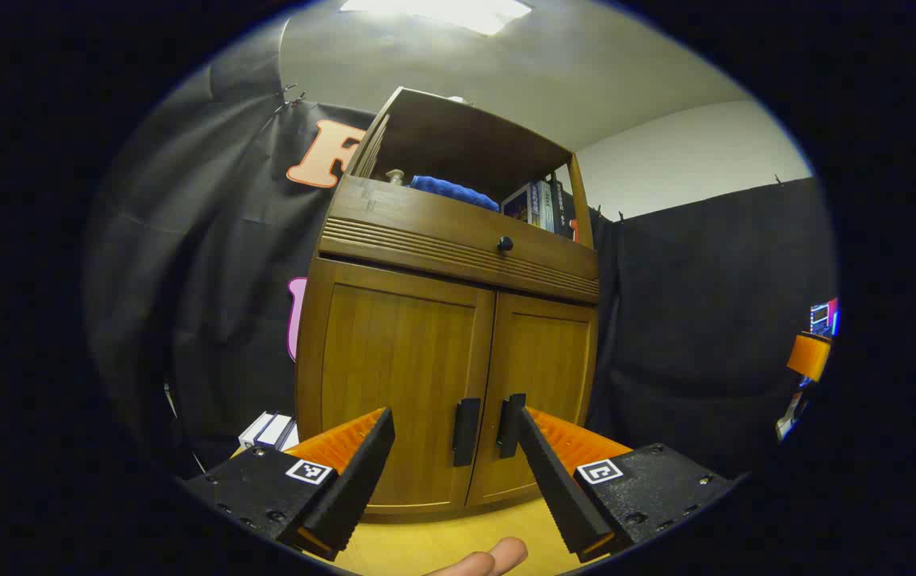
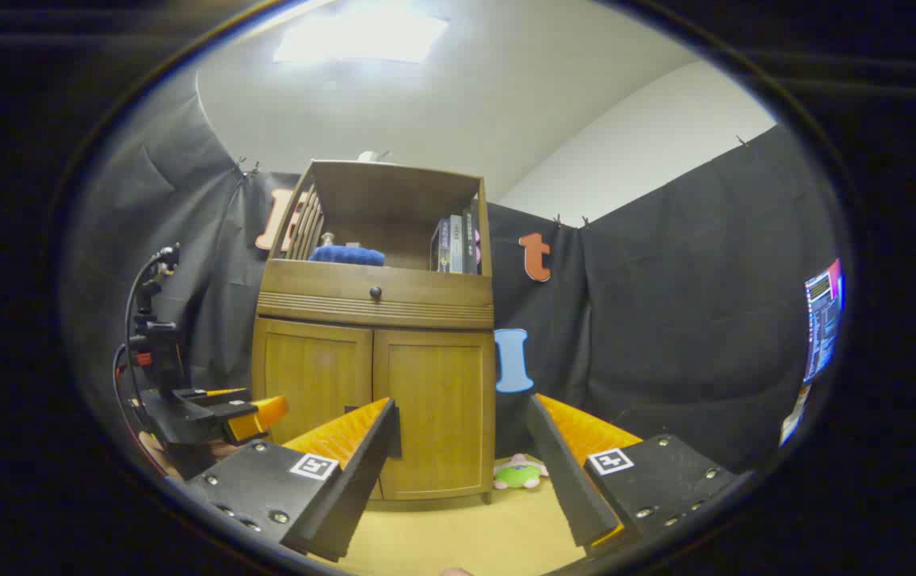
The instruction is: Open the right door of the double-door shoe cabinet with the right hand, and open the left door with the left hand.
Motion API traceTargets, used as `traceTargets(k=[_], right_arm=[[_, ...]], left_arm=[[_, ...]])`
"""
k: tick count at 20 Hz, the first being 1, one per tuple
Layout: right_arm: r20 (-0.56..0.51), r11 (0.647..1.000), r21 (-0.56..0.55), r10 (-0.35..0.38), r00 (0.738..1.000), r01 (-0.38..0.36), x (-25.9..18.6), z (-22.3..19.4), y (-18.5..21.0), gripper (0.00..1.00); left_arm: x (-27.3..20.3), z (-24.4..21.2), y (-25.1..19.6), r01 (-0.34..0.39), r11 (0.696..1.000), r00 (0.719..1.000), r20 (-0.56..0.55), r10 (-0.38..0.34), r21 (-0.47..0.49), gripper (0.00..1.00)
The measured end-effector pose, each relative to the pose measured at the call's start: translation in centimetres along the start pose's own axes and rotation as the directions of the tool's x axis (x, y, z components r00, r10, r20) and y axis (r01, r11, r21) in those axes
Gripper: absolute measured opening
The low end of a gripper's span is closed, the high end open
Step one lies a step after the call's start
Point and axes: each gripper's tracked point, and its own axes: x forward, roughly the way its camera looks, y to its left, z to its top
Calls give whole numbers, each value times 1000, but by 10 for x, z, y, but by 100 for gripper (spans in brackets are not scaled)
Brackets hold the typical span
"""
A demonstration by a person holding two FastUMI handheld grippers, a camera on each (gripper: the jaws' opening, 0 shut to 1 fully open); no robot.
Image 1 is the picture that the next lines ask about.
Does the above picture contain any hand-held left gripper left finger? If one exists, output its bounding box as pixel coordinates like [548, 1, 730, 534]
[182, 406, 396, 562]

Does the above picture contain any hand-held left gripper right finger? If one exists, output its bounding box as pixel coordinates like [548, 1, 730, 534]
[515, 406, 738, 563]

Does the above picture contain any wooden cabinet door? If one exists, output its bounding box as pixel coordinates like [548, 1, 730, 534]
[320, 282, 497, 509]
[467, 292, 598, 506]

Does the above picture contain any wooden double-door shoe cabinet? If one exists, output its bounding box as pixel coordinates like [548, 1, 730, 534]
[295, 86, 602, 525]

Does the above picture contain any computer monitor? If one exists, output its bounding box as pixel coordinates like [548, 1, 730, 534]
[810, 298, 840, 338]

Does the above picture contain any thin metal stand leg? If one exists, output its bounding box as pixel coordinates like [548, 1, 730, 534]
[166, 382, 206, 474]

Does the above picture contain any wooden drawer with black knob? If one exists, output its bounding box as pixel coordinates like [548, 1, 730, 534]
[318, 174, 601, 305]

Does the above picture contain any grey spine book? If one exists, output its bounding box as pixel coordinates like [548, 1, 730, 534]
[530, 180, 556, 231]

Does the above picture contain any blue spine book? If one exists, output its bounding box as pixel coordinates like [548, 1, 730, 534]
[502, 186, 536, 223]

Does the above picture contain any blue folded towel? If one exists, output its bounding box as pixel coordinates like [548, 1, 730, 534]
[410, 175, 500, 213]

